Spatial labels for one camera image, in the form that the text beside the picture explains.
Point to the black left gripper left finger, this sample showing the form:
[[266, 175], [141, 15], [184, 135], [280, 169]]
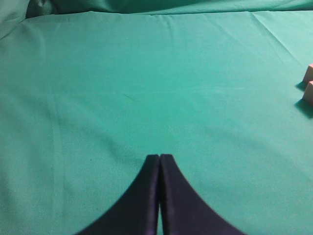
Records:
[[136, 211]]

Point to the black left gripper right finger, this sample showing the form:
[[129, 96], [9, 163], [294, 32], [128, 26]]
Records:
[[183, 211]]

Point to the pink cube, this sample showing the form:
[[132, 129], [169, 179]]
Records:
[[308, 93]]

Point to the green cloth backdrop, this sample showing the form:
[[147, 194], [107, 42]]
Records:
[[89, 88]]

